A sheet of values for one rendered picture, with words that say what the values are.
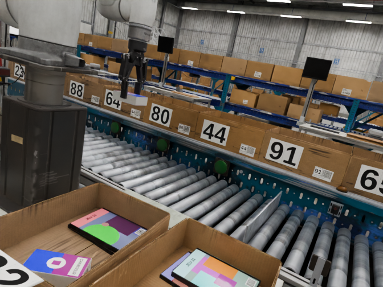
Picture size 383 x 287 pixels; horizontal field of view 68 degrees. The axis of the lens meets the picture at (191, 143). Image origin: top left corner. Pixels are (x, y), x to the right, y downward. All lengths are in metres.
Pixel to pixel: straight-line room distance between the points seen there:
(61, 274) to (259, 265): 0.47
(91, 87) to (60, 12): 1.32
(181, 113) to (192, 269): 1.07
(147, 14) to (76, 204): 0.72
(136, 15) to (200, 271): 0.90
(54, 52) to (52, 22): 0.08
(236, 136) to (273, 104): 4.38
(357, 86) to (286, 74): 1.27
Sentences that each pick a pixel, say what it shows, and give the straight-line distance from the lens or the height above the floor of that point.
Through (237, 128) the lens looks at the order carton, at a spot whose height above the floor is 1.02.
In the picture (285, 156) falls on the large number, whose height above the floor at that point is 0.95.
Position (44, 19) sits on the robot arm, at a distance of 0.90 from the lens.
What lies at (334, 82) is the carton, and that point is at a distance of 5.94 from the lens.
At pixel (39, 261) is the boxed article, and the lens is 0.75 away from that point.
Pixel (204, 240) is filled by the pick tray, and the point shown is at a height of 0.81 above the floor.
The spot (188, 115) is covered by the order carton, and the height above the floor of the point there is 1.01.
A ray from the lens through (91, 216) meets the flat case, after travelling 0.92.
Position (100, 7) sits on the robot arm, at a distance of 1.33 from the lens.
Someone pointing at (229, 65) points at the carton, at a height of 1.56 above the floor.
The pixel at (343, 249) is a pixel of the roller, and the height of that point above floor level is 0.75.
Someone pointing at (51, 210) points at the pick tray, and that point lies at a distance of 0.89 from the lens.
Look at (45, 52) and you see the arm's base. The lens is 0.90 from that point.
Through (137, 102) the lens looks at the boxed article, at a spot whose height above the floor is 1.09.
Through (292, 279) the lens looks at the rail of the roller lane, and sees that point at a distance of 0.95.
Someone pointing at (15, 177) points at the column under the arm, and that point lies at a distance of 1.02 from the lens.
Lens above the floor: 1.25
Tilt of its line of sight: 14 degrees down
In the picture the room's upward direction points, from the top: 12 degrees clockwise
